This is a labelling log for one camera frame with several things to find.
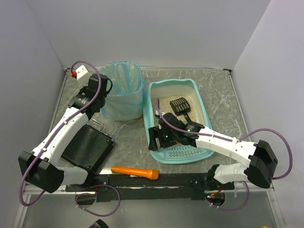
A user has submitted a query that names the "trash bin with blue bag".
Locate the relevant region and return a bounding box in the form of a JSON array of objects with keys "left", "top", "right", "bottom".
[{"left": 99, "top": 61, "right": 145, "bottom": 122}]

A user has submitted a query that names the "black litter scoop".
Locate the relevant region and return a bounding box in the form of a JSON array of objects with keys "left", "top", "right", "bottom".
[{"left": 169, "top": 97, "right": 191, "bottom": 123}]

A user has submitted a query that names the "light blue litter box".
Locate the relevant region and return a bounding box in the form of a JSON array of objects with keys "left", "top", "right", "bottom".
[{"left": 143, "top": 79, "right": 214, "bottom": 164}]

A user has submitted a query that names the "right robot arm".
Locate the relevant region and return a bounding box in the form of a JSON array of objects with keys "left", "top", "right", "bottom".
[{"left": 148, "top": 113, "right": 278, "bottom": 189}]

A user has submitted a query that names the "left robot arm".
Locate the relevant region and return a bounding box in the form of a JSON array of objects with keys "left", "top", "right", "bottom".
[{"left": 18, "top": 74, "right": 115, "bottom": 193}]

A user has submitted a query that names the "orange toy microphone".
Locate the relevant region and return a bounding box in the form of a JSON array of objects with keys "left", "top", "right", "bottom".
[{"left": 111, "top": 166, "right": 159, "bottom": 180}]

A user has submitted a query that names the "black ribbed case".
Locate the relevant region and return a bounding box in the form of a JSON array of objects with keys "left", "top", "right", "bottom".
[{"left": 61, "top": 124, "right": 115, "bottom": 173}]

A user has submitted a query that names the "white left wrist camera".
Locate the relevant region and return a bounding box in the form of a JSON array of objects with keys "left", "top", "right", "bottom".
[{"left": 71, "top": 65, "right": 92, "bottom": 86}]

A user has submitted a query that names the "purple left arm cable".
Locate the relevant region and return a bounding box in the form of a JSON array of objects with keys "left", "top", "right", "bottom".
[{"left": 19, "top": 60, "right": 103, "bottom": 206}]

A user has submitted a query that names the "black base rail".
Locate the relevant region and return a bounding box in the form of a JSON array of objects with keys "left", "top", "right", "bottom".
[{"left": 66, "top": 173, "right": 235, "bottom": 202}]

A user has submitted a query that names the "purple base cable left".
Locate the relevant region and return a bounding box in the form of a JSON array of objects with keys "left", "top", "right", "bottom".
[{"left": 75, "top": 184, "right": 122, "bottom": 217}]

